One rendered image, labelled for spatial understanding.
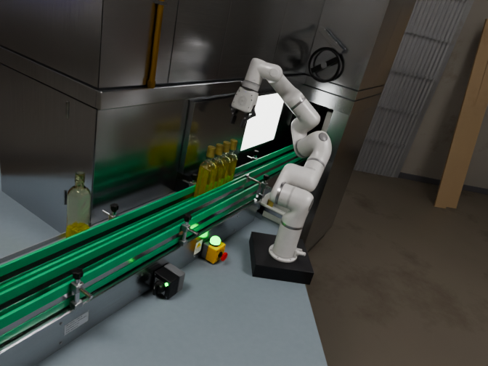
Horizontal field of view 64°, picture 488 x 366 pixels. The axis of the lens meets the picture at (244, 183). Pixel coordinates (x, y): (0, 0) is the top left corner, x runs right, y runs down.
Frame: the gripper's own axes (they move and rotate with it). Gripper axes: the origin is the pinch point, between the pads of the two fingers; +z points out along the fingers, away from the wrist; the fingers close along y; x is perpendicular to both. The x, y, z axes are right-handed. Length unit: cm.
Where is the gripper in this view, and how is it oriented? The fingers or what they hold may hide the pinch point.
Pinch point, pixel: (237, 121)
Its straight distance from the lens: 178.2
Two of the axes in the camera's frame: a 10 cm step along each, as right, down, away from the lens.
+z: -3.5, 9.2, 2.0
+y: 8.1, 4.0, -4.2
